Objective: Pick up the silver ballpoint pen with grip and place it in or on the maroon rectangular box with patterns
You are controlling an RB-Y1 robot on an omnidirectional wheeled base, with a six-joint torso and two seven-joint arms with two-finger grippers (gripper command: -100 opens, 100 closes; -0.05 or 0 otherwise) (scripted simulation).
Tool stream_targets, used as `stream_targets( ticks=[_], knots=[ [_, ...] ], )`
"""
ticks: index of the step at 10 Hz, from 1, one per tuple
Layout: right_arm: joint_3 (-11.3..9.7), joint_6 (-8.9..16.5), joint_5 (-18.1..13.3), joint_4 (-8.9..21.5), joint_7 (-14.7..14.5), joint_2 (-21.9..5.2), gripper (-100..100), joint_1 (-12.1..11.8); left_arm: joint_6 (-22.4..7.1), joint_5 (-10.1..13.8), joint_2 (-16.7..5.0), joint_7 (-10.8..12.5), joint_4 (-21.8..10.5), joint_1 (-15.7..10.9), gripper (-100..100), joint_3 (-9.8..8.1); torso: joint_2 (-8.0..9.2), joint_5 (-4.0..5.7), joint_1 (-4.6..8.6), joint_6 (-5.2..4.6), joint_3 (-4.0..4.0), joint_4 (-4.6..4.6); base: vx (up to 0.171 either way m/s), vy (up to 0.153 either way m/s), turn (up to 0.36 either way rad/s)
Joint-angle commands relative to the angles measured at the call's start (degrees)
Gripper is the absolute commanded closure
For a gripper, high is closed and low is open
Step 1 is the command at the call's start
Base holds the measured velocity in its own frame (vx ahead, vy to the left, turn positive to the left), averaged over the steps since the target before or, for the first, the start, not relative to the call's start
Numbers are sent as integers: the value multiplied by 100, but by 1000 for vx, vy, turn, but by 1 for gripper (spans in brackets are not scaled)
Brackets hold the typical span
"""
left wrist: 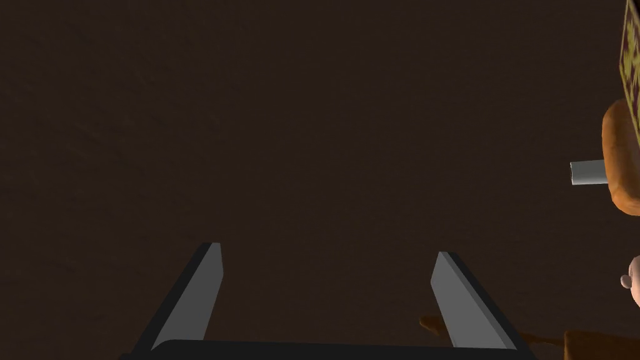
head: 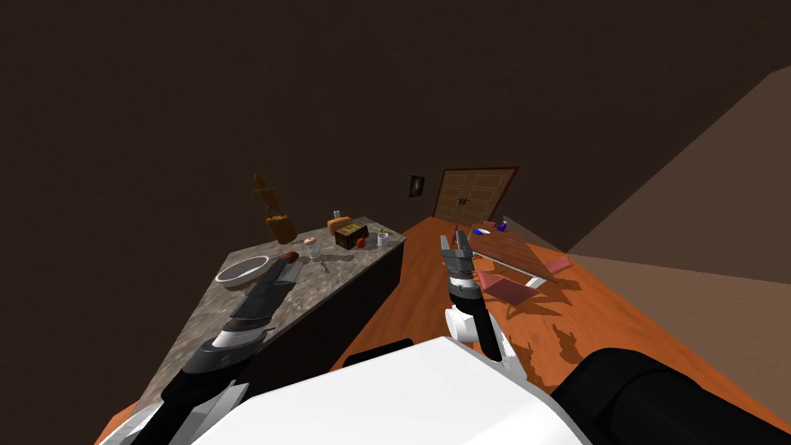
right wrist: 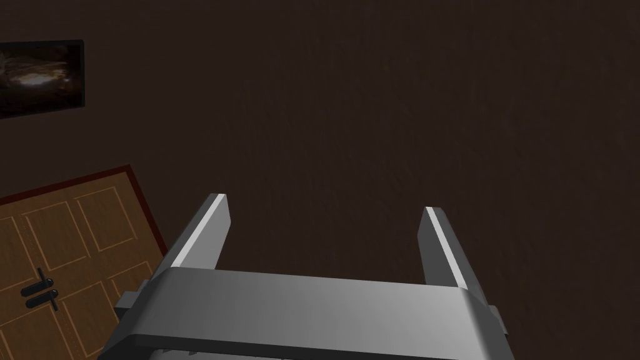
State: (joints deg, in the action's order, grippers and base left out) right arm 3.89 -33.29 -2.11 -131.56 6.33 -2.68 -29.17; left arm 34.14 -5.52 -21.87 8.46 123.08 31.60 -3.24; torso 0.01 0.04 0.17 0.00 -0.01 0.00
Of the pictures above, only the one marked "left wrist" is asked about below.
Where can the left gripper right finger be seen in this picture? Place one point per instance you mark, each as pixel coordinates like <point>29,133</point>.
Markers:
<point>465,307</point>

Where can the brown block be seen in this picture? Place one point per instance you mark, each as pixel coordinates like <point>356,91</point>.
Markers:
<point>600,346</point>

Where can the green patterned book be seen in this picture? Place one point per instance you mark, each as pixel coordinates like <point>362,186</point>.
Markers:
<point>631,65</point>

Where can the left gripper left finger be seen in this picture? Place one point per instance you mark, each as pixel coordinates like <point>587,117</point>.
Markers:
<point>192,302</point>

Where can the brown bread loaf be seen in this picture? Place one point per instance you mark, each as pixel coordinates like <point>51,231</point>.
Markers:
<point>622,157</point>

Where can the grey metal cylinder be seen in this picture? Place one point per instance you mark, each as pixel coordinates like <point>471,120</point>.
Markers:
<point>588,172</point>

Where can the pale pink rounded object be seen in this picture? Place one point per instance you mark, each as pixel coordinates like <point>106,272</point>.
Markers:
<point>634,280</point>

